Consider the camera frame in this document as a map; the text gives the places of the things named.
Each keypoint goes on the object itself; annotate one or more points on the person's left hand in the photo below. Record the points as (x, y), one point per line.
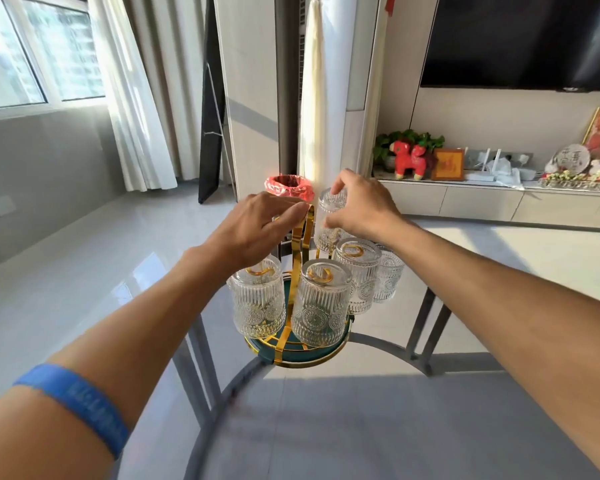
(245, 229)

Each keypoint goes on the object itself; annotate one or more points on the person's right hand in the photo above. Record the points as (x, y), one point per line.
(372, 209)

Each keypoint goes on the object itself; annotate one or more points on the person's right thumb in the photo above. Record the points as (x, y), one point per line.
(342, 220)

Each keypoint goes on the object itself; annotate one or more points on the clear embossed glass cup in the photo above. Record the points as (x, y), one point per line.
(330, 199)
(257, 299)
(360, 279)
(389, 277)
(322, 304)

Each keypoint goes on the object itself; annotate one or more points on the gold cup rack green tray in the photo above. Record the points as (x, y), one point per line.
(307, 232)

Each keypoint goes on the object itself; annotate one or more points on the person's right forearm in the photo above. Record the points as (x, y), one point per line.
(505, 314)

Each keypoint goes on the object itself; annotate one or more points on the person's left forearm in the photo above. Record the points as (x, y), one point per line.
(120, 354)

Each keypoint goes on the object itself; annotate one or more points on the bin with red bag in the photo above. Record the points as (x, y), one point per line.
(290, 187)

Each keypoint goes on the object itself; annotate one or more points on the red toy horse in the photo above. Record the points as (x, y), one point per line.
(407, 159)

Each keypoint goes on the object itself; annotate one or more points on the green potted plant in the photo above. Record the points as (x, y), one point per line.
(405, 137)

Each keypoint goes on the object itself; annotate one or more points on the small gold framed picture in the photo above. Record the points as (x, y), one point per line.
(448, 164)

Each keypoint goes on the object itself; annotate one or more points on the cream fabric cover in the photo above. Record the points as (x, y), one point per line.
(312, 94)

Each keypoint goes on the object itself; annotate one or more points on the white television cabinet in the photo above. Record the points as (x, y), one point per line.
(480, 202)

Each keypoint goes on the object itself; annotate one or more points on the white router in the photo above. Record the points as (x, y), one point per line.
(480, 167)

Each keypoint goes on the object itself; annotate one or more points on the white standing air conditioner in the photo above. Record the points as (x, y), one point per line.
(345, 69)

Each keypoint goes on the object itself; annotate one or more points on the black leaning board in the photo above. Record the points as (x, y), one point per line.
(211, 144)

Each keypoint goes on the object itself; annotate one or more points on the white plastic bag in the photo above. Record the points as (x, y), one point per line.
(507, 172)

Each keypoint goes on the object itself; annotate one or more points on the red hanging ornament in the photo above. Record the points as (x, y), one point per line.
(390, 3)

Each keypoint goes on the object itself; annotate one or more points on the round decorative plate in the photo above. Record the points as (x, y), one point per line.
(573, 158)

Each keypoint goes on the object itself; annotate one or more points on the flower arrangement tray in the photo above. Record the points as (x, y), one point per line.
(580, 180)

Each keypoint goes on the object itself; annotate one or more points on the white curtain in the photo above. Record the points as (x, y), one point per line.
(135, 94)

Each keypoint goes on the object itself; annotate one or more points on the black television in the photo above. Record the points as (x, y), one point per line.
(520, 39)

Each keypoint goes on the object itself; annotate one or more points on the blue wristband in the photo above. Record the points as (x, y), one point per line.
(80, 399)

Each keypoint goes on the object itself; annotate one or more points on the window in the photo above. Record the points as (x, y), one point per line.
(35, 49)

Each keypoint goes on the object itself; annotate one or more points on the grey metal table frame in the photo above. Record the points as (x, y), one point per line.
(195, 374)

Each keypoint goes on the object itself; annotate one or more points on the grey wall socket plate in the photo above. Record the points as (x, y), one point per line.
(2, 205)

